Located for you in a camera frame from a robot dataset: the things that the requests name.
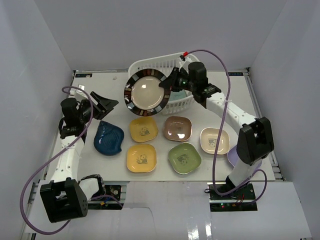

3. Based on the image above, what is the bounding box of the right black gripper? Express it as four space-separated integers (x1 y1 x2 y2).
159 67 197 93

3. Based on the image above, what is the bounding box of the round dark striped plate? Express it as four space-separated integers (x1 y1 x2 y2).
123 68 171 117

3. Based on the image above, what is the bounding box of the dark blue leaf plate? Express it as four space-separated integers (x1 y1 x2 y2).
93 120 125 156

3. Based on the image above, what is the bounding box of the yellow panda plate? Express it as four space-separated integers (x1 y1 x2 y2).
126 144 157 174
129 116 159 143

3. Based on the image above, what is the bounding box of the cream panda plate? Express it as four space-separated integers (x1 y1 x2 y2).
200 127 230 155

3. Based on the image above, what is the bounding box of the lavender plate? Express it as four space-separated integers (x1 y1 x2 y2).
227 145 262 174

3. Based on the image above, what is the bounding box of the teal floral plate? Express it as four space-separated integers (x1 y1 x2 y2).
169 90 187 102

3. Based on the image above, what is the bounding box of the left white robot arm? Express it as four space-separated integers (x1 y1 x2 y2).
40 91 119 223

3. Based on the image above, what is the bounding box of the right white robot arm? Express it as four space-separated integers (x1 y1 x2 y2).
159 61 275 200

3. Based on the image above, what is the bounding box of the white plastic dish bin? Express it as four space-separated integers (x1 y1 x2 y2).
128 52 199 115

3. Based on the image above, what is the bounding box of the brown square plate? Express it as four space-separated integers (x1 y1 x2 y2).
163 116 192 142

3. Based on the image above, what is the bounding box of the green panda plate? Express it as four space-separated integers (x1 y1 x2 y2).
168 142 202 175

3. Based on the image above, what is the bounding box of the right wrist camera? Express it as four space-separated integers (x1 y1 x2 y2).
178 51 192 70

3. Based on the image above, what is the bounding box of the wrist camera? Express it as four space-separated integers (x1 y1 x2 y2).
178 51 192 70
69 84 86 97

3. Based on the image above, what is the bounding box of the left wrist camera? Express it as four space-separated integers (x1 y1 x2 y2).
69 84 86 97

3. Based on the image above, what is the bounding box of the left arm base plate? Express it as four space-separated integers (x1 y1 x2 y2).
88 185 123 210

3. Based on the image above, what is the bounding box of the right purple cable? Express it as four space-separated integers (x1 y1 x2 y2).
183 48 268 201

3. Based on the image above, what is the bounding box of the purple cable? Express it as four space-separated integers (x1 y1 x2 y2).
183 48 268 201
19 85 124 235

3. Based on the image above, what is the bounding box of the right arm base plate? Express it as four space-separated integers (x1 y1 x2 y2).
204 183 258 213

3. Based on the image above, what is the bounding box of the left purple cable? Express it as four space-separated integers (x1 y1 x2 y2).
19 85 124 235

